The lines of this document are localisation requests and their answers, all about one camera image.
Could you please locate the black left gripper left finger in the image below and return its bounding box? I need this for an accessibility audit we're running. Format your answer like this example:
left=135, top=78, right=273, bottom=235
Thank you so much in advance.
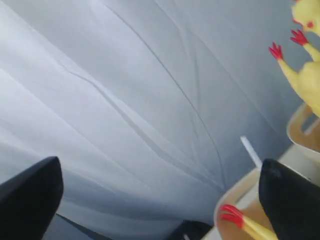
left=0, top=156, right=63, bottom=240

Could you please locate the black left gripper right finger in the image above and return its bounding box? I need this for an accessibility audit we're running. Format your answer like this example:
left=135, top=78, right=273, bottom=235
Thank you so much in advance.
left=258, top=159, right=320, bottom=240

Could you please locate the headless yellow rubber chicken body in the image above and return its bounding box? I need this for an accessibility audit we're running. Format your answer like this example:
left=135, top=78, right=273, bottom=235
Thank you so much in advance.
left=220, top=204, right=278, bottom=240

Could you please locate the yellow rubber chicken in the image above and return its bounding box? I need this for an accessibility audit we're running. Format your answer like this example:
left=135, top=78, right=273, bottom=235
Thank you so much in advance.
left=268, top=29, right=320, bottom=117
left=291, top=0, right=320, bottom=35

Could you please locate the yellow rubber chicken front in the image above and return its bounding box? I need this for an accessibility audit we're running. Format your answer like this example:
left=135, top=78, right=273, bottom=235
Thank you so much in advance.
left=291, top=0, right=320, bottom=35

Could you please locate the cream bin marked X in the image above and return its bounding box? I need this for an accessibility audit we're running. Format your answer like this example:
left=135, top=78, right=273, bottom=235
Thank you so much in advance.
left=213, top=169, right=275, bottom=240

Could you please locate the cream bin marked O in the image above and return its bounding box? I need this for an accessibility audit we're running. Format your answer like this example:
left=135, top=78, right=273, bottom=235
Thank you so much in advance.
left=286, top=103, right=320, bottom=153

